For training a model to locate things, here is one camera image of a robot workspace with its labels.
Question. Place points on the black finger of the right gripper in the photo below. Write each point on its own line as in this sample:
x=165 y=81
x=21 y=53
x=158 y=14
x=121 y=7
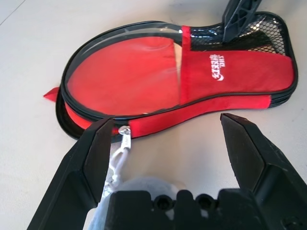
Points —
x=239 y=19

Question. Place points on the red ping-pong paddle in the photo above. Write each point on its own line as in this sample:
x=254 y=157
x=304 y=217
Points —
x=124 y=76

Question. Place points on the red black paddle case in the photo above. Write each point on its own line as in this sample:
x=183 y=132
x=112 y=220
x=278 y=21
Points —
x=239 y=79

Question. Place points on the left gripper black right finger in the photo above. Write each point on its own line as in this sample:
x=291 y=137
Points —
x=259 y=163

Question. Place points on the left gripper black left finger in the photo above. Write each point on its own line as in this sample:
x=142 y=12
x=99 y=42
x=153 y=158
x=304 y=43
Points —
x=79 y=167

